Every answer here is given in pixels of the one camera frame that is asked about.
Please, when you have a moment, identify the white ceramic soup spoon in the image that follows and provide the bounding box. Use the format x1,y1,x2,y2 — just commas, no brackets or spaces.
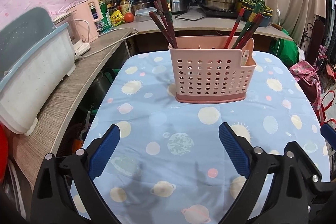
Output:
241,50,249,67

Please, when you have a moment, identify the bright red chopstick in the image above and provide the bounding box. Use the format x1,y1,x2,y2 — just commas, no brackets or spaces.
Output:
224,8,245,49

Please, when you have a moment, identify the dark maroon chopstick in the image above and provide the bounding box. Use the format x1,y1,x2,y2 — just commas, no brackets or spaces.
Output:
236,13,264,49

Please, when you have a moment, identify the green chopstick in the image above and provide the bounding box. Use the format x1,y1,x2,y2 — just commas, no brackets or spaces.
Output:
166,0,173,24
232,2,262,48

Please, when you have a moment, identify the dark red chopstick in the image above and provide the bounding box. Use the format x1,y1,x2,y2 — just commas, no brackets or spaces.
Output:
149,11,173,46
160,0,177,48
153,1,170,35

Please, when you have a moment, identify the pink floral bag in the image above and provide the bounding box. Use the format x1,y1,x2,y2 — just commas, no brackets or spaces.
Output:
289,60,322,112

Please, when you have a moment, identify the wooden counter shelf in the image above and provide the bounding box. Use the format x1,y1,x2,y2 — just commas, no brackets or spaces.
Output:
10,7,293,188

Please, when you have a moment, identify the blue planet pattern tablecloth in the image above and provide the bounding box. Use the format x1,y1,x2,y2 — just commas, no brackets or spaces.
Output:
84,51,330,223

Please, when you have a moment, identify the pink perforated utensil caddy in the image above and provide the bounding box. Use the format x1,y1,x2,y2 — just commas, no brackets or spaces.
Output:
169,35,256,103

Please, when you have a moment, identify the green bag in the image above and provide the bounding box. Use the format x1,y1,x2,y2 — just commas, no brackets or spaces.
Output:
269,39,299,68

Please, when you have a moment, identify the white dish rack blue lid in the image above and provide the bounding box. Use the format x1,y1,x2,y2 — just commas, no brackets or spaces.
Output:
1,7,76,135

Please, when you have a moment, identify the pink electric kettle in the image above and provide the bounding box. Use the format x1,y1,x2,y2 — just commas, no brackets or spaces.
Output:
67,0,103,43

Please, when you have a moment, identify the green tin can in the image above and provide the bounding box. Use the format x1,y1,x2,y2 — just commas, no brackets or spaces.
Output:
98,0,112,33

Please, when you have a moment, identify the yellow snack packet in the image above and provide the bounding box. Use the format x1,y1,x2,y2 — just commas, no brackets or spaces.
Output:
110,10,125,27

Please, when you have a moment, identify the black induction cooktop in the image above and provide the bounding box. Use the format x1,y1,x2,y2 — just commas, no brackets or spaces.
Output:
201,6,239,19

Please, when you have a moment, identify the red tomato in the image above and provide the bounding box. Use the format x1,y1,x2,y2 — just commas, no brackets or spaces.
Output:
123,12,134,23

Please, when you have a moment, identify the clear food container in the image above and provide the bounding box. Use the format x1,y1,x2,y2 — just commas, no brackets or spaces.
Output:
135,7,157,22

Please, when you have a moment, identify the blue basin with vegetables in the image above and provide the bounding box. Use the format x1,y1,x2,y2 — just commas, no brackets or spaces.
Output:
240,0,273,27

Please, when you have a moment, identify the yellow oil bottle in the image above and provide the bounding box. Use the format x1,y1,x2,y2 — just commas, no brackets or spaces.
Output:
120,0,131,15

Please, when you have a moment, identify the small steel pot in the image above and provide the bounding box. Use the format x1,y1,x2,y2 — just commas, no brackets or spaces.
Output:
131,0,151,15

